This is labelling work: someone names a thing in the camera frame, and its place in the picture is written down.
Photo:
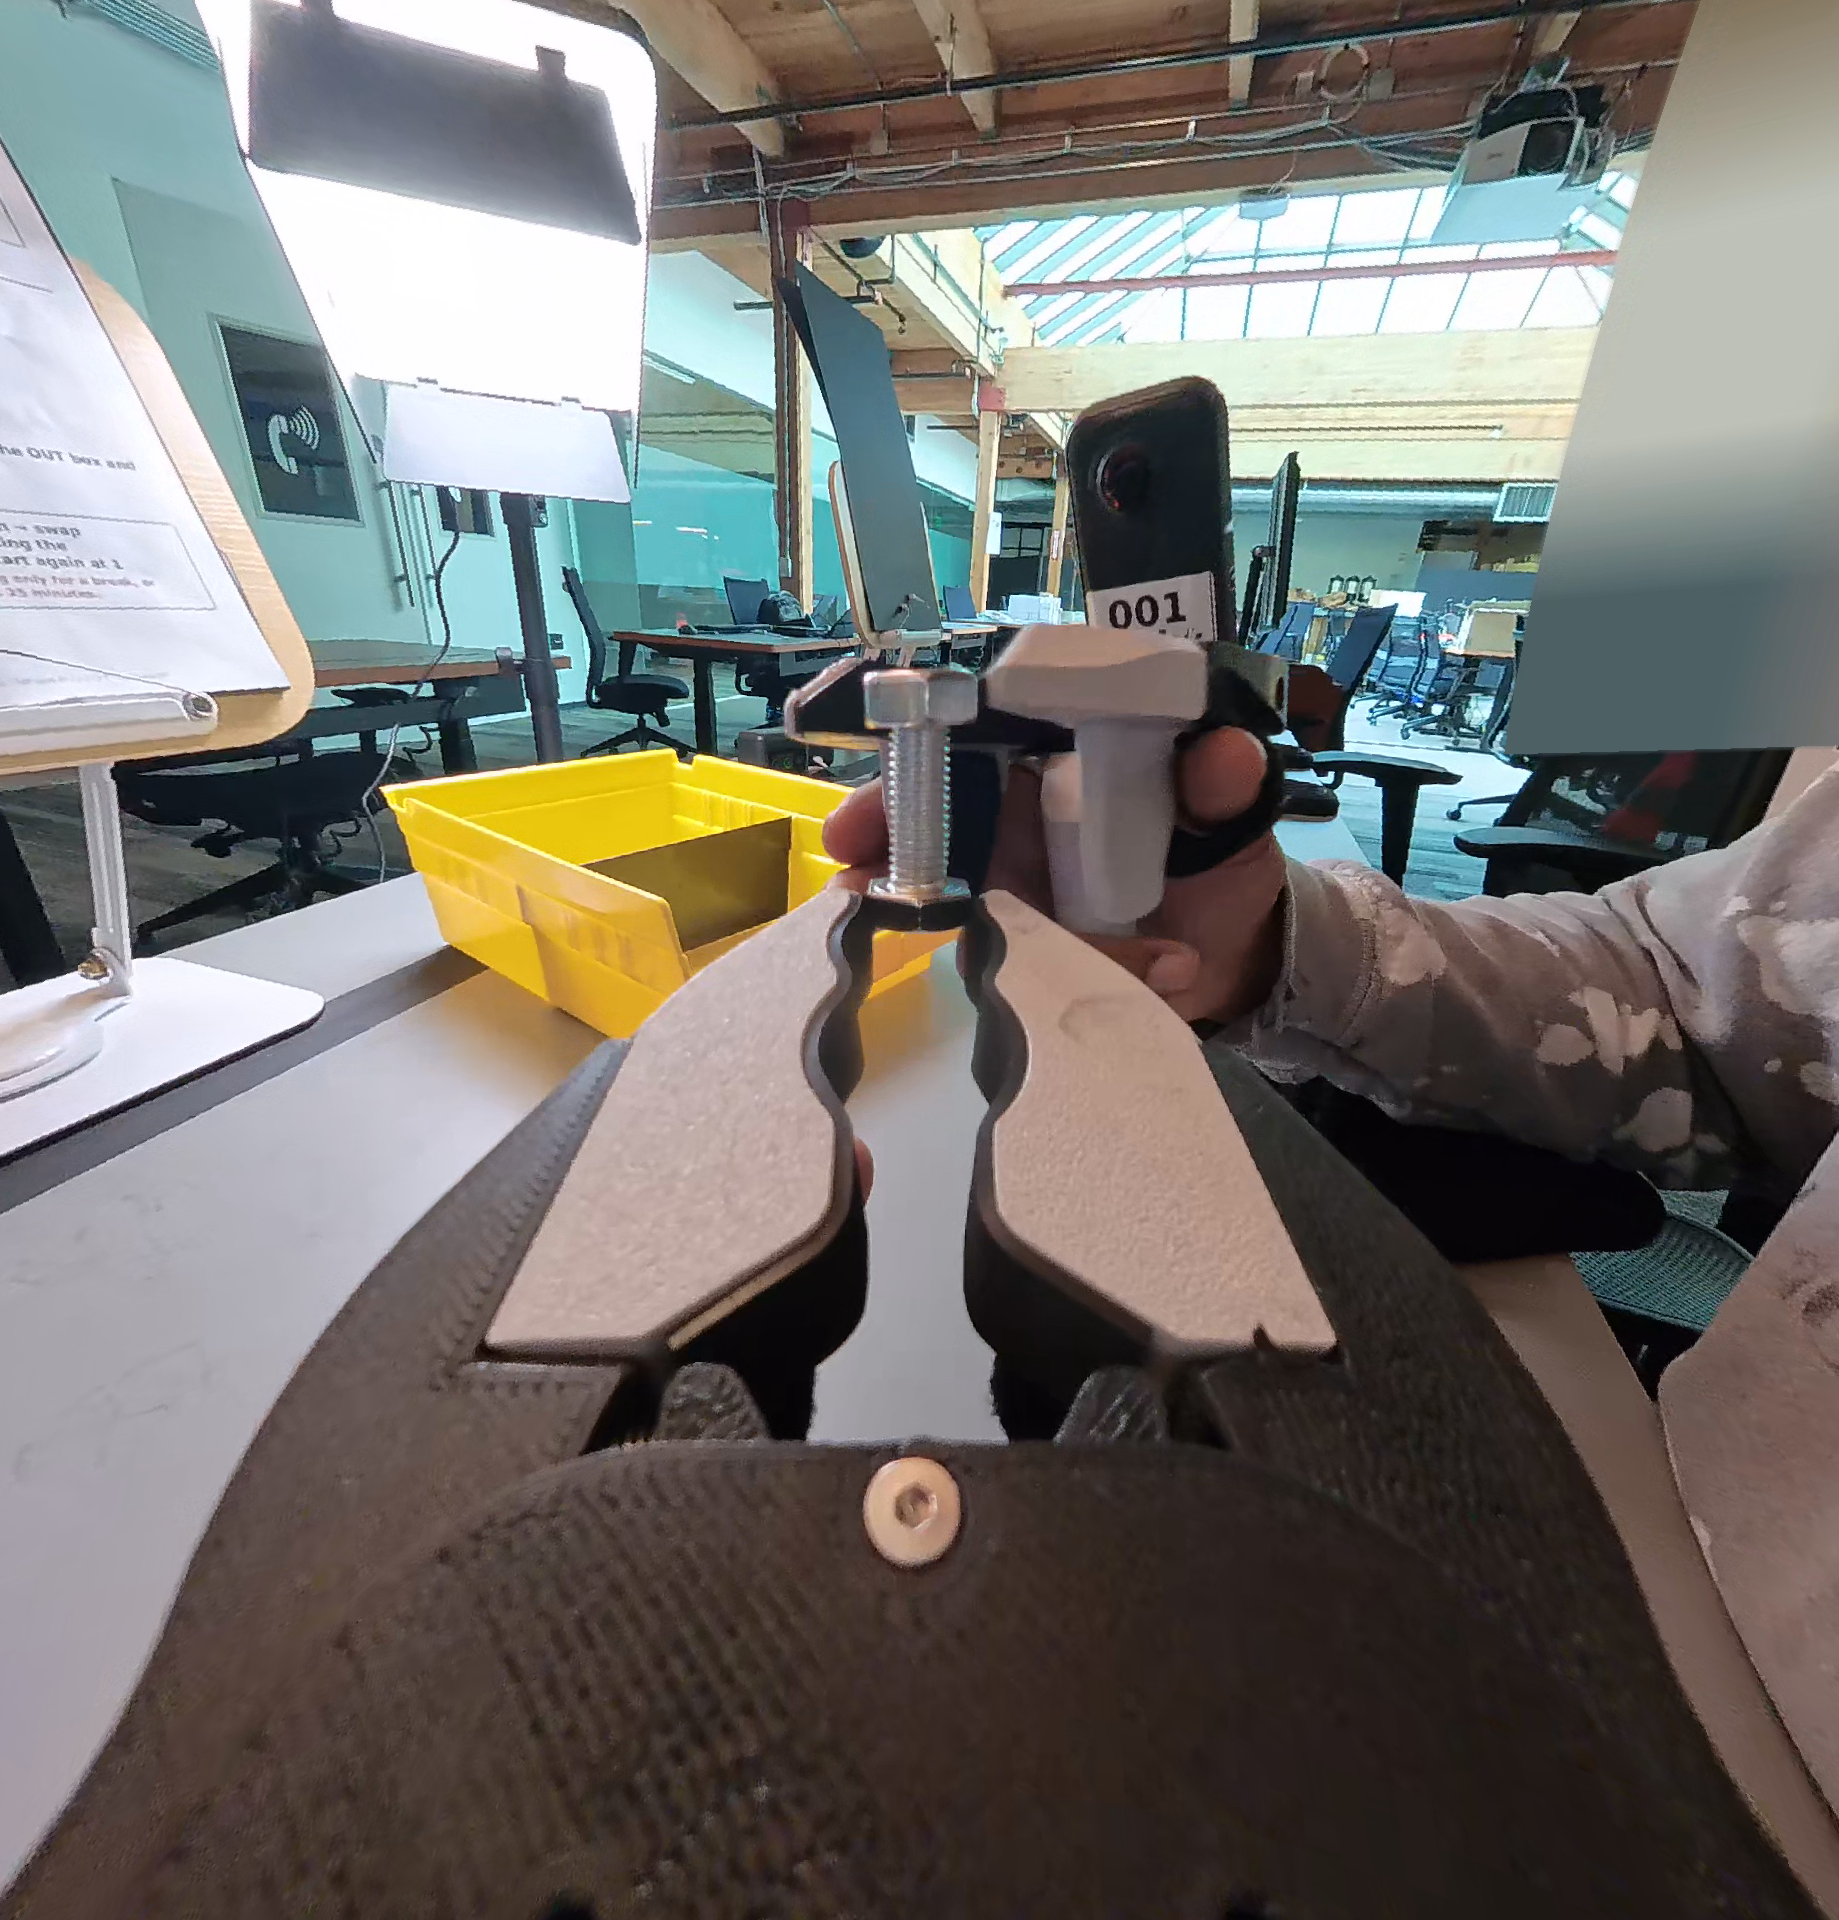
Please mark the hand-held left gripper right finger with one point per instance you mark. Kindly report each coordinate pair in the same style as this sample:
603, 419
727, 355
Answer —
1146, 1185

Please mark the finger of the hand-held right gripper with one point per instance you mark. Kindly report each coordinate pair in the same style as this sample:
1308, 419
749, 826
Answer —
1113, 673
829, 706

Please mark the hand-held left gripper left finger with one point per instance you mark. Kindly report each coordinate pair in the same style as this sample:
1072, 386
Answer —
679, 1185

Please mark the silver flange bolt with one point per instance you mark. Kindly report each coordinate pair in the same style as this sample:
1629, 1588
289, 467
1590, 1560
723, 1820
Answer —
918, 811

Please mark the person's right forearm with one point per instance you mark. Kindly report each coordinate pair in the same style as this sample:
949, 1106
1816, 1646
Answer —
1533, 988

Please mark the person's left hand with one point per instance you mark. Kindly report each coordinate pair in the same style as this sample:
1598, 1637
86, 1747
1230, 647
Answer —
863, 1173

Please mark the person's right hand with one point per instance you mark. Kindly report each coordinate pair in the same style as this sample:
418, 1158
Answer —
1236, 961

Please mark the wooden desk black legs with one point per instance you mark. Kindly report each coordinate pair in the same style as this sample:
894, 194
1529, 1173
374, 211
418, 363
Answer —
741, 642

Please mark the black monitor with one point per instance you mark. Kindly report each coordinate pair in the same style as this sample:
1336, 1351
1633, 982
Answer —
1280, 539

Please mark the black office chair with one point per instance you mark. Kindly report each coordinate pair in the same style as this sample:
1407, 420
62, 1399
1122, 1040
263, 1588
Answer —
1610, 840
618, 673

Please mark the black bin divider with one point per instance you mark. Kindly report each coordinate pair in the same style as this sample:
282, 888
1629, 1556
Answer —
693, 886

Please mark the black display on easel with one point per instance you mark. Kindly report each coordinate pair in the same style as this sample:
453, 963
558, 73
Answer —
859, 450

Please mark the brown office chair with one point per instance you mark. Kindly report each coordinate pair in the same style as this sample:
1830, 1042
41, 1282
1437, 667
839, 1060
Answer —
1368, 775

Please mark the black light stand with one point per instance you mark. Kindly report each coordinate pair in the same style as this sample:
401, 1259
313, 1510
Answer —
538, 630

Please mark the yellow plastic bin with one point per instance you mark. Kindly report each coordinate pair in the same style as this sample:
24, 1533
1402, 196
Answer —
498, 869

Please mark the ceiling projector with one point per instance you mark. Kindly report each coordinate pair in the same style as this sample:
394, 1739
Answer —
1526, 150

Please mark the studio light panel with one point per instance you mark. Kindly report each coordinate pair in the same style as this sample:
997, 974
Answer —
453, 301

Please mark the dark phone icon sign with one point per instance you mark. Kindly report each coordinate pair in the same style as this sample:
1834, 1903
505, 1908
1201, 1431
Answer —
289, 429

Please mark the white instruction sheet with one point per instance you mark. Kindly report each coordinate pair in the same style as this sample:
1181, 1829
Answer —
62, 450

